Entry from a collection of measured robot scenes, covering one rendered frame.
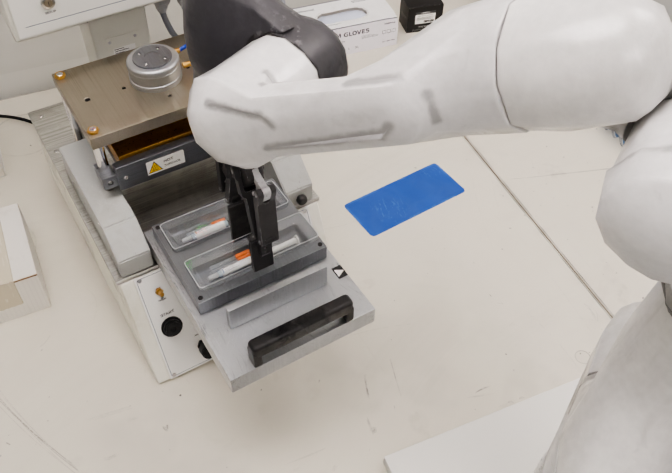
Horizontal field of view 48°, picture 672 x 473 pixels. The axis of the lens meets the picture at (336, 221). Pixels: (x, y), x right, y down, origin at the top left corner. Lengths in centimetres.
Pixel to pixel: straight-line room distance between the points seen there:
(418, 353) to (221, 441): 35
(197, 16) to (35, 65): 109
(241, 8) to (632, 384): 51
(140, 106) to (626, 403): 77
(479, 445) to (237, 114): 68
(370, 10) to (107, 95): 81
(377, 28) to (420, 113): 118
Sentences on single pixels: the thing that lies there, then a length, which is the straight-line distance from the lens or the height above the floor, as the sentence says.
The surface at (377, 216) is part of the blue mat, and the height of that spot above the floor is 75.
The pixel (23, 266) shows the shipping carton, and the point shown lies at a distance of 134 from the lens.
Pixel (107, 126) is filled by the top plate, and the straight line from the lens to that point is 112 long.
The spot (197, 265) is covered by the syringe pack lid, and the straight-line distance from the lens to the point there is 104.
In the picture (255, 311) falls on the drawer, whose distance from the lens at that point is 102.
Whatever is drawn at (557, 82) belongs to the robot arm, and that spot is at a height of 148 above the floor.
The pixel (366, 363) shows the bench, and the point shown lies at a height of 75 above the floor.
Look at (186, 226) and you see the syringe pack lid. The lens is 110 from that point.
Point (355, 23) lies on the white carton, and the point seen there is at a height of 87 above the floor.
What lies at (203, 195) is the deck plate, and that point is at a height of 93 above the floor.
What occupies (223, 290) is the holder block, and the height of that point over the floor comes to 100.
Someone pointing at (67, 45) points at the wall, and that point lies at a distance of 183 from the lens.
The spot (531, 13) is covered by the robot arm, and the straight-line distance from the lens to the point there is 59.
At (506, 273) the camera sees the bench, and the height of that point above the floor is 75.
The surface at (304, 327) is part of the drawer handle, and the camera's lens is 97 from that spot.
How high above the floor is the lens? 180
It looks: 47 degrees down
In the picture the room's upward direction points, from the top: 1 degrees clockwise
